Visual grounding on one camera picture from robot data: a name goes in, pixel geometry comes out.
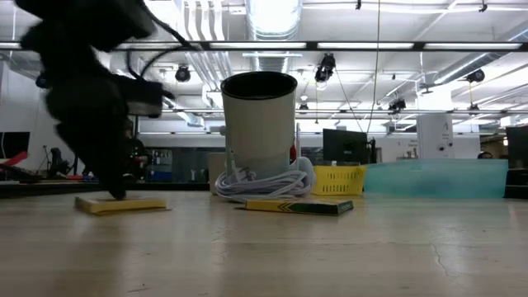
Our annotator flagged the white coiled power cable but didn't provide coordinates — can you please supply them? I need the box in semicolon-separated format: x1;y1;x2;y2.
214;167;317;204

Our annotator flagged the blue storage rack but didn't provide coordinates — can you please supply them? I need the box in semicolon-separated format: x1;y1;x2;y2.
147;148;174;183

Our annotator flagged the yellow plastic basket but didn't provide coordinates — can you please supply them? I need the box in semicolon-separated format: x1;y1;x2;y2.
309;165;368;196

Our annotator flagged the yellow Crayola crayon box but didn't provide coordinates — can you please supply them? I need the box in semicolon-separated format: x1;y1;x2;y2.
244;198;355;217
73;195;167;216

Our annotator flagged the white round pillar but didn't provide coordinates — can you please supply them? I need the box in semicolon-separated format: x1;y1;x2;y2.
416;112;455;160

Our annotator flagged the green plastic tray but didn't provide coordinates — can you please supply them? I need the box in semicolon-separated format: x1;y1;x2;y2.
362;158;510;200

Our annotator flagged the silver ventilation duct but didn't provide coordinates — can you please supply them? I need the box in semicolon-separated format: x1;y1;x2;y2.
246;0;303;73

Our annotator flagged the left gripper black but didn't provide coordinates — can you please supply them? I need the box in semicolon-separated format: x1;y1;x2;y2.
43;73;166;200

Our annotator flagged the black ceiling spotlight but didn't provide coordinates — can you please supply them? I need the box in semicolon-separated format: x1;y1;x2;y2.
174;64;192;83
387;97;408;113
313;52;337;83
465;68;487;84

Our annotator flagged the black computer monitor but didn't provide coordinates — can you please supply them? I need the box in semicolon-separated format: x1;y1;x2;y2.
0;130;31;160
505;125;528;170
322;128;370;166

